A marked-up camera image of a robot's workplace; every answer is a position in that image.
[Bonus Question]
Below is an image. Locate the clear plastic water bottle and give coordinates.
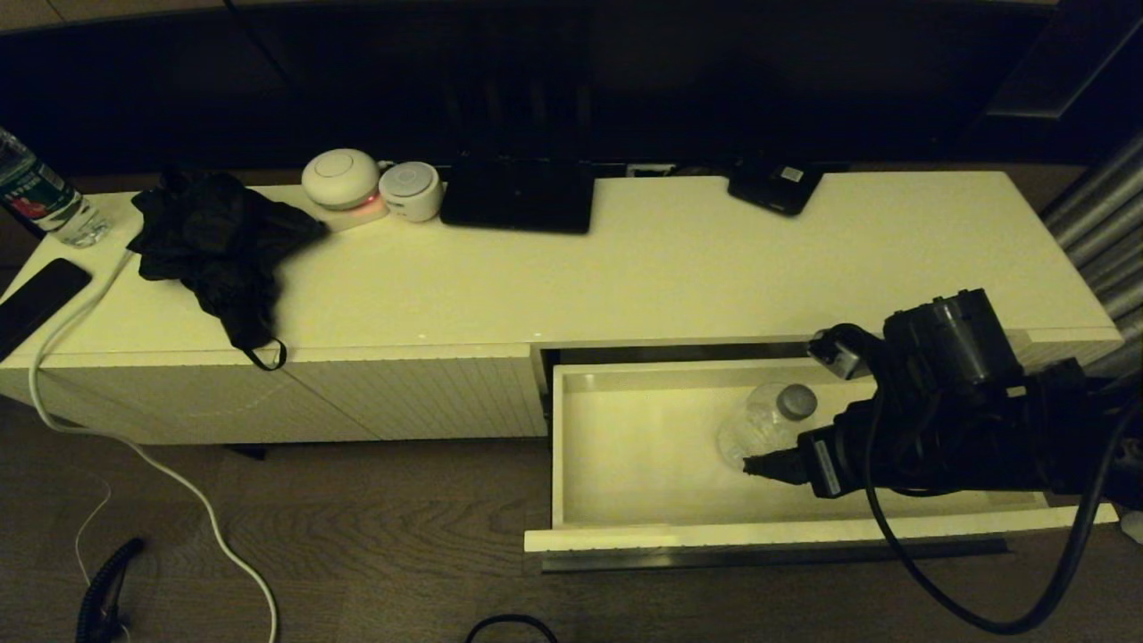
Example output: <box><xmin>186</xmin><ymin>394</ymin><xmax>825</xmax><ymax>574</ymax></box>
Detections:
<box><xmin>714</xmin><ymin>381</ymin><xmax>820</xmax><ymax>474</ymax></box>

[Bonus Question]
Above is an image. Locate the white fluted drawer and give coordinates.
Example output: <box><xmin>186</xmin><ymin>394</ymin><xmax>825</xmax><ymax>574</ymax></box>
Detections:
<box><xmin>524</xmin><ymin>348</ymin><xmax>1119</xmax><ymax>555</ymax></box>

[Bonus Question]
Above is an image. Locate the white low cabinet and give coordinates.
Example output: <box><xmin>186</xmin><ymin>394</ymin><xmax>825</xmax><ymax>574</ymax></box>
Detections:
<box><xmin>0</xmin><ymin>171</ymin><xmax>1124</xmax><ymax>447</ymax></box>

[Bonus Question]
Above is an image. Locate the small black labelled box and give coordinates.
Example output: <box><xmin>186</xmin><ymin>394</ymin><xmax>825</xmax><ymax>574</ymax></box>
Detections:
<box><xmin>726</xmin><ymin>163</ymin><xmax>822</xmax><ymax>218</ymax></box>

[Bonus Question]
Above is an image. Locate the grey curtain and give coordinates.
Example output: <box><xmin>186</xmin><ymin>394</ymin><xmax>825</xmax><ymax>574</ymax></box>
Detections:
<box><xmin>1040</xmin><ymin>129</ymin><xmax>1143</xmax><ymax>380</ymax></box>

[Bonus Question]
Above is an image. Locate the black router box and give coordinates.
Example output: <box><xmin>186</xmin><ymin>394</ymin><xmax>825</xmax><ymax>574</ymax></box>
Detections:
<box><xmin>439</xmin><ymin>154</ymin><xmax>597</xmax><ymax>237</ymax></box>

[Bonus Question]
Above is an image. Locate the large black television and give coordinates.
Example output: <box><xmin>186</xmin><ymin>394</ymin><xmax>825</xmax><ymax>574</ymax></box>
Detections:
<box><xmin>0</xmin><ymin>3</ymin><xmax>1059</xmax><ymax>180</ymax></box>

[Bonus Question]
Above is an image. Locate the dark angular panel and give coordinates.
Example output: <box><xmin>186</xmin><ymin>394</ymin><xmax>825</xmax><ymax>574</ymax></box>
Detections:
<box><xmin>987</xmin><ymin>0</ymin><xmax>1143</xmax><ymax>121</ymax></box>

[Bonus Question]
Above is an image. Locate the white cylindrical speaker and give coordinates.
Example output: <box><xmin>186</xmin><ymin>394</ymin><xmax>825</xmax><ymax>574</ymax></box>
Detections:
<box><xmin>379</xmin><ymin>162</ymin><xmax>444</xmax><ymax>223</ymax></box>

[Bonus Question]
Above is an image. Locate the white flat charging base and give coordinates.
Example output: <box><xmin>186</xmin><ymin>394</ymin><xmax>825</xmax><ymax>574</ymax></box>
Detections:
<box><xmin>308</xmin><ymin>195</ymin><xmax>391</xmax><ymax>235</ymax></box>

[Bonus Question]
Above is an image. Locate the white dome shaped device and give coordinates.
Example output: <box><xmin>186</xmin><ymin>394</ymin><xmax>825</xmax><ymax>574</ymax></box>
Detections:
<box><xmin>302</xmin><ymin>149</ymin><xmax>383</xmax><ymax>213</ymax></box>

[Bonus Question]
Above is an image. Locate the black crumpled cloth bag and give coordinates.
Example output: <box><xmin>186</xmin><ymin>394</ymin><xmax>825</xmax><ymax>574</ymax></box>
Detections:
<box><xmin>129</xmin><ymin>170</ymin><xmax>330</xmax><ymax>372</ymax></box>

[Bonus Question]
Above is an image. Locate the black smartphone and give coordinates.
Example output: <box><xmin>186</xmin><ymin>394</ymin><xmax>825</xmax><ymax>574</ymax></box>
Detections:
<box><xmin>0</xmin><ymin>259</ymin><xmax>95</xmax><ymax>363</ymax></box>

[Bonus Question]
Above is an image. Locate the green labelled water bottle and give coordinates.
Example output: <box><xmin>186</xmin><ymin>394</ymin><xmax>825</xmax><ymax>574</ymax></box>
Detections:
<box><xmin>0</xmin><ymin>127</ymin><xmax>113</xmax><ymax>249</ymax></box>

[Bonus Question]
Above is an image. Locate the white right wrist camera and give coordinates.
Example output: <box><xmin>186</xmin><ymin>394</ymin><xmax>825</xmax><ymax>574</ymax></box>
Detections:
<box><xmin>808</xmin><ymin>326</ymin><xmax>872</xmax><ymax>382</ymax></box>

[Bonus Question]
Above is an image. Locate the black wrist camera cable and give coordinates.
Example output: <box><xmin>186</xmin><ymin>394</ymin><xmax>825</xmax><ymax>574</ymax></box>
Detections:
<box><xmin>862</xmin><ymin>375</ymin><xmax>1143</xmax><ymax>637</ymax></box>

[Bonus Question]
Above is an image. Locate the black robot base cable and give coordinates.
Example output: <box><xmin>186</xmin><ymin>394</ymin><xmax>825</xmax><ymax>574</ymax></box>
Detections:
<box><xmin>464</xmin><ymin>614</ymin><xmax>559</xmax><ymax>643</ymax></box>

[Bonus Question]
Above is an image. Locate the black coiled cable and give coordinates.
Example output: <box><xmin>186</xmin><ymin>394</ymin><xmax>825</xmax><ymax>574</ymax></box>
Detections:
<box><xmin>76</xmin><ymin>536</ymin><xmax>148</xmax><ymax>643</ymax></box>

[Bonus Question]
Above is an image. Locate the thin white cable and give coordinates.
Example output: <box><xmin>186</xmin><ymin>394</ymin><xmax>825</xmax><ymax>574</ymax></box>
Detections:
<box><xmin>74</xmin><ymin>464</ymin><xmax>115</xmax><ymax>590</ymax></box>

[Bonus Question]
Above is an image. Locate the thick white power cable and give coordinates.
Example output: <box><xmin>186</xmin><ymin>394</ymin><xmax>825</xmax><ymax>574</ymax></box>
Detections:
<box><xmin>29</xmin><ymin>248</ymin><xmax>279</xmax><ymax>643</ymax></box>

